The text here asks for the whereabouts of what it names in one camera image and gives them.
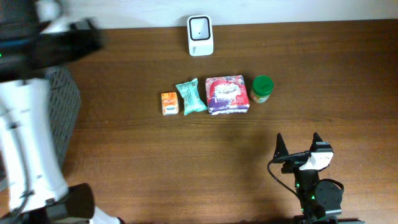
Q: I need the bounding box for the green lid jar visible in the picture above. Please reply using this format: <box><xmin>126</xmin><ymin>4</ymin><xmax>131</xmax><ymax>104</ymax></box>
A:
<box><xmin>249</xmin><ymin>75</ymin><xmax>274</xmax><ymax>103</ymax></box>

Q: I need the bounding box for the red purple tissue package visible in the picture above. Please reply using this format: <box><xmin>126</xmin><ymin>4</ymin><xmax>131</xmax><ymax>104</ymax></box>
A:
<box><xmin>205</xmin><ymin>75</ymin><xmax>250</xmax><ymax>115</ymax></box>

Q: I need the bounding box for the teal wet wipes pack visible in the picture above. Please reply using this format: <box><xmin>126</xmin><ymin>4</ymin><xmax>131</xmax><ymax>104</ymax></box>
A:
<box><xmin>176</xmin><ymin>78</ymin><xmax>208</xmax><ymax>116</ymax></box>

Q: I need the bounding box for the orange tissue pack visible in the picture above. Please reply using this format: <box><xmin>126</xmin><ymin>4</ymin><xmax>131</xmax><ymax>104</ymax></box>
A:
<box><xmin>161</xmin><ymin>92</ymin><xmax>179</xmax><ymax>116</ymax></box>

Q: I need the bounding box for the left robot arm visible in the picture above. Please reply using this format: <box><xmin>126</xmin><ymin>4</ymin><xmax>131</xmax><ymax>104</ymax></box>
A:
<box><xmin>1</xmin><ymin>1</ymin><xmax>121</xmax><ymax>223</ymax></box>

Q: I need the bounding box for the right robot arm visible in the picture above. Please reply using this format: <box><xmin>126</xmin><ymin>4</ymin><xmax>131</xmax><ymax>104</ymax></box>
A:
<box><xmin>267</xmin><ymin>133</ymin><xmax>345</xmax><ymax>223</ymax></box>

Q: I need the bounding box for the grey plastic mesh basket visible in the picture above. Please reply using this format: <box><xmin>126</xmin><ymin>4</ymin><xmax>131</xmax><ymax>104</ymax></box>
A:
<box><xmin>45</xmin><ymin>67</ymin><xmax>81</xmax><ymax>166</ymax></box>

